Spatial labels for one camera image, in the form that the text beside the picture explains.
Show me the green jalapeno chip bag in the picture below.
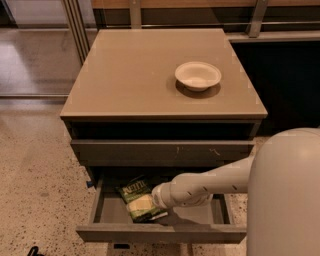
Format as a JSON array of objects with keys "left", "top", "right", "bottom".
[{"left": 117, "top": 176, "right": 168, "bottom": 223}]

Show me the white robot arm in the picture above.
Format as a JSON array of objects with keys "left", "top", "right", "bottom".
[{"left": 150, "top": 128, "right": 320, "bottom": 256}]

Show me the open grey middle drawer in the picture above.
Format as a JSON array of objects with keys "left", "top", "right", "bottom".
[{"left": 76, "top": 177, "right": 246, "bottom": 244}]

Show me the grey drawer cabinet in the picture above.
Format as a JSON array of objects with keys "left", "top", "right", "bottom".
[{"left": 59, "top": 28, "right": 269, "bottom": 256}]

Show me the blue cabinet side knob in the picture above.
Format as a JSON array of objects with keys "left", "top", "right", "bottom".
[{"left": 86, "top": 181, "right": 93, "bottom": 188}]

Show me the black object on floor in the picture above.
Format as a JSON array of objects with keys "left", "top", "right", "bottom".
[{"left": 27, "top": 246, "right": 44, "bottom": 256}]

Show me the white paper bowl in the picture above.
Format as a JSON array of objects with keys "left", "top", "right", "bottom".
[{"left": 175, "top": 61, "right": 222, "bottom": 92}]

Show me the metal shelving frame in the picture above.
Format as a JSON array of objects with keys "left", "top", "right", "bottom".
[{"left": 60, "top": 0, "right": 320, "bottom": 61}]

